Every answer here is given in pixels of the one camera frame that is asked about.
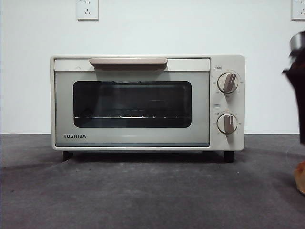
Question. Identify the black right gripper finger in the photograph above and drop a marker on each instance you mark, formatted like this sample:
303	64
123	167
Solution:
299	100

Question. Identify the golden bread roll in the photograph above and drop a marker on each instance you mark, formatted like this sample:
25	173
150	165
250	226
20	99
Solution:
300	177

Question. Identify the cream Toshiba toaster oven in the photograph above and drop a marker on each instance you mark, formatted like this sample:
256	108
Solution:
227	64

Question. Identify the oven temperature knob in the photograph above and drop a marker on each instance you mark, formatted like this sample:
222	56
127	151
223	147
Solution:
228	83

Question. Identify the oven timer knob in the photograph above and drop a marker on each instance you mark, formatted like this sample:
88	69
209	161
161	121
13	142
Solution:
227	123

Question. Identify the white wall socket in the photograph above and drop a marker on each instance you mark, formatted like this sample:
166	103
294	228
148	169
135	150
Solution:
87	12
299	10

